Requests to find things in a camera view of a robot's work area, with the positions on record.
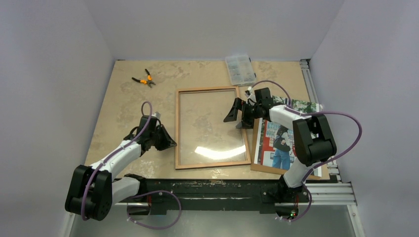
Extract blue wooden picture frame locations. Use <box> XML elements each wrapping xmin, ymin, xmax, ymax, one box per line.
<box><xmin>175</xmin><ymin>85</ymin><xmax>252</xmax><ymax>170</ymax></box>

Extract clear acrylic sheet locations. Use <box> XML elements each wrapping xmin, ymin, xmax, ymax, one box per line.
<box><xmin>179</xmin><ymin>89</ymin><xmax>248</xmax><ymax>166</ymax></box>

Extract colour photo print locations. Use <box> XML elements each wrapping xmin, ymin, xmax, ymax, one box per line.
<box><xmin>273</xmin><ymin>96</ymin><xmax>326</xmax><ymax>178</ymax></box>

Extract brown cardboard backing board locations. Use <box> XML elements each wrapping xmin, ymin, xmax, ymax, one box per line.
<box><xmin>250</xmin><ymin>118</ymin><xmax>323</xmax><ymax>181</ymax></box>

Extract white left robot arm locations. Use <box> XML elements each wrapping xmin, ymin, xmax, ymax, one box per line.
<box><xmin>64</xmin><ymin>115</ymin><xmax>177</xmax><ymax>221</ymax></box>

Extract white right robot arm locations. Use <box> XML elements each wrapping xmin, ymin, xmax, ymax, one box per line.
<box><xmin>223</xmin><ymin>87</ymin><xmax>337</xmax><ymax>201</ymax></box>

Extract clear plastic screw box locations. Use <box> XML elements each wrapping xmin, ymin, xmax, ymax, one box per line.
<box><xmin>225</xmin><ymin>54</ymin><xmax>256</xmax><ymax>86</ymax></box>

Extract orange black pliers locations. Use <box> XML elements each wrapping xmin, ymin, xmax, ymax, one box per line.
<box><xmin>131</xmin><ymin>69</ymin><xmax>156</xmax><ymax>88</ymax></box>

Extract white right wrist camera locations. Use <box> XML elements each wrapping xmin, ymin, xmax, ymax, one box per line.
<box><xmin>245</xmin><ymin>86</ymin><xmax>255</xmax><ymax>98</ymax></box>

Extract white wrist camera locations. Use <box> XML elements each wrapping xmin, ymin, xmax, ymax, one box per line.
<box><xmin>245</xmin><ymin>86</ymin><xmax>255</xmax><ymax>98</ymax></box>
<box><xmin>152</xmin><ymin>112</ymin><xmax>161</xmax><ymax>119</ymax></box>

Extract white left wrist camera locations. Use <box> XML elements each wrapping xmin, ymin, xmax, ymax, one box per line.
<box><xmin>152</xmin><ymin>112</ymin><xmax>161</xmax><ymax>119</ymax></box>

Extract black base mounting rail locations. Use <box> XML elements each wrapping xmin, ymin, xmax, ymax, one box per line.
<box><xmin>119</xmin><ymin>179</ymin><xmax>310</xmax><ymax>218</ymax></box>

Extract aluminium right side rail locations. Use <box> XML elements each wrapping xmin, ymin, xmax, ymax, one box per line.
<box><xmin>299</xmin><ymin>59</ymin><xmax>356</xmax><ymax>206</ymax></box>

